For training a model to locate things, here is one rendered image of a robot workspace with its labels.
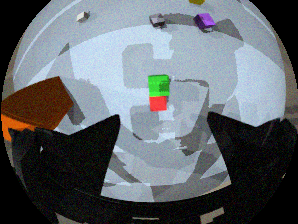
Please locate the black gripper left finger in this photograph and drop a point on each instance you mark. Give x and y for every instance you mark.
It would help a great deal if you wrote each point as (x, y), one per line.
(87, 152)

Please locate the green block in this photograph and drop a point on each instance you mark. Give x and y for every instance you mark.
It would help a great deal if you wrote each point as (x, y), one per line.
(158, 85)

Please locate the yellow block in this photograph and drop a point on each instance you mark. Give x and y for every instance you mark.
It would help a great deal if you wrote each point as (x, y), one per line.
(199, 2)

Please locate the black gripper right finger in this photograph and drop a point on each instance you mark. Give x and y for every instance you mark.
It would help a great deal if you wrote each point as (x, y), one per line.
(239, 142)

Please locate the purple block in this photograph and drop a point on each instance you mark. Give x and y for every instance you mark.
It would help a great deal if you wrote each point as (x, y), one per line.
(204, 21)

